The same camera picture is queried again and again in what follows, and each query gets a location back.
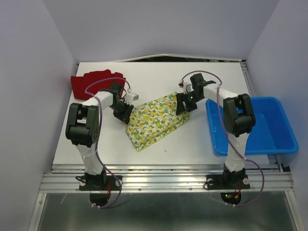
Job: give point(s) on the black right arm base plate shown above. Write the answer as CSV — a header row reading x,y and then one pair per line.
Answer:
x,y
224,182

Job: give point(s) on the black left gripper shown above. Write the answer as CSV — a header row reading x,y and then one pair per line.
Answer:
x,y
124,116

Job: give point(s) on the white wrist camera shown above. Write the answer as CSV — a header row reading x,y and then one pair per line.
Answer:
x,y
130,96
186,87

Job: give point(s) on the blue plastic bin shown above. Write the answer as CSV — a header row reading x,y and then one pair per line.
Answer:
x,y
271,135

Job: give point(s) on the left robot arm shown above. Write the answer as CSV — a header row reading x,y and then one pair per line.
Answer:
x,y
83,127

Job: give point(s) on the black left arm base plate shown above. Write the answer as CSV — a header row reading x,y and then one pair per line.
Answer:
x,y
109,184

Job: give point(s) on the aluminium front rail frame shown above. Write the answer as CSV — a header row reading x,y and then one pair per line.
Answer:
x,y
165,178

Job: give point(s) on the aluminium right side rail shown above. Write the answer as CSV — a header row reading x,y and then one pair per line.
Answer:
x,y
247,78

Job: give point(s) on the red folded skirt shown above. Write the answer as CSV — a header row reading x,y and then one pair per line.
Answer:
x,y
103,78

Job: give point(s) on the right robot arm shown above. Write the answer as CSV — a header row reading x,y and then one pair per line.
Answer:
x,y
236,116

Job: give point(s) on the lemon print skirt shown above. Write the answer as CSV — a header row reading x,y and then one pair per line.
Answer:
x,y
153,120

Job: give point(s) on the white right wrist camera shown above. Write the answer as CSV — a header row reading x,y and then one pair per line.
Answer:
x,y
186,87

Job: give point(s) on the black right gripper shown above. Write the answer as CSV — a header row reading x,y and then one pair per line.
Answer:
x,y
180,108

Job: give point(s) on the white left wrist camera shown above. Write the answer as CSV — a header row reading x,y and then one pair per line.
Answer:
x,y
130,96

